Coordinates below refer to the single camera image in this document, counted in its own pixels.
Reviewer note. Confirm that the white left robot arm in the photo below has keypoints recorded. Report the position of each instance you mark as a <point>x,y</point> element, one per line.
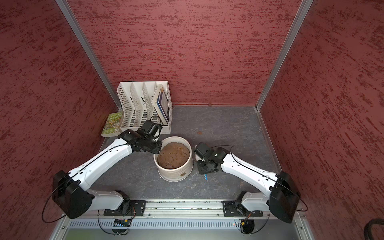
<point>72,191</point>

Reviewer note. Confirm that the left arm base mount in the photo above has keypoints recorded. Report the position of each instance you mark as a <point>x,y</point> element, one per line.
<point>133,208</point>

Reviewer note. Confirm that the aluminium corner post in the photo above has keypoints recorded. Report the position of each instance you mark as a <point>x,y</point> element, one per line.
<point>79,33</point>
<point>289,40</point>

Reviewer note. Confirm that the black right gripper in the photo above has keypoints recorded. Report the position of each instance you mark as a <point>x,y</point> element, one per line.
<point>202,170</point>

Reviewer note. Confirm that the green paperback book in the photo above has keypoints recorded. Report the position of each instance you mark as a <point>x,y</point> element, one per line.
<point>113,124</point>

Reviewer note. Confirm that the aluminium corner post right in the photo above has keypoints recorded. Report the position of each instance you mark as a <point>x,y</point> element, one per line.
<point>289,40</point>

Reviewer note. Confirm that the book in organizer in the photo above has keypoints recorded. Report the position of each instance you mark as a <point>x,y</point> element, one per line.
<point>161,104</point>

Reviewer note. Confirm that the aluminium corner post left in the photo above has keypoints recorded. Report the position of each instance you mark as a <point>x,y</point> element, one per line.
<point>79,33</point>

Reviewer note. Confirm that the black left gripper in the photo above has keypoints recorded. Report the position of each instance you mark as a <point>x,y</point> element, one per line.
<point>156,150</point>

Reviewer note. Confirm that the white ceramic pot with mud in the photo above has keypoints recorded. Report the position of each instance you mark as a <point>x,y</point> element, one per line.
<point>174,162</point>

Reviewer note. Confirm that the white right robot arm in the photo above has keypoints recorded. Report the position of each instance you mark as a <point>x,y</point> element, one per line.
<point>278,194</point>

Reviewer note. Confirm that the white plastic file organizer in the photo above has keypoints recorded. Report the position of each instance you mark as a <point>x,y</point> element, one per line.
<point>136,100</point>

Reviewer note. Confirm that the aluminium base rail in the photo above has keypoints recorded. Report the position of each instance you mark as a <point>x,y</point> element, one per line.
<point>179,209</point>

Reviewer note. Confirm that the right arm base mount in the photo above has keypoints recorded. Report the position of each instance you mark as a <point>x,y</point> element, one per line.
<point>234,209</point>

